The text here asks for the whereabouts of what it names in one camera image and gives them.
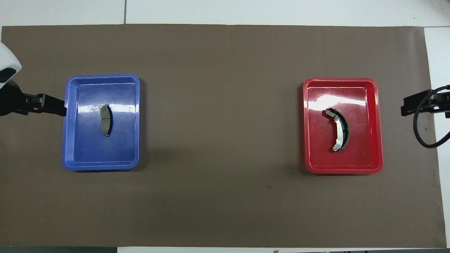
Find red plastic tray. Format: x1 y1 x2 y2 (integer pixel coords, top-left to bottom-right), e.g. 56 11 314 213
303 78 383 175

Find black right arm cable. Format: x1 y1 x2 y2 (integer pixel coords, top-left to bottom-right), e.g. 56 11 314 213
413 84 450 149

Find black curved tool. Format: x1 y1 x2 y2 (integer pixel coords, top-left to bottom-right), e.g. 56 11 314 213
325 108 351 152

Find dark brake pad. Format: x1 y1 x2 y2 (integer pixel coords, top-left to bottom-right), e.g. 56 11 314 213
100 104 113 137

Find blue plastic tray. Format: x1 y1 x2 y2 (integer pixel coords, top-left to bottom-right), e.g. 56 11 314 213
62 74 140 171

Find brown table mat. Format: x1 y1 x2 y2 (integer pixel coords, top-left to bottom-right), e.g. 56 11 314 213
0 24 447 248

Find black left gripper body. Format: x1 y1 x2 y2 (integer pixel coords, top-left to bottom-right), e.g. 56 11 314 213
0 80 27 117

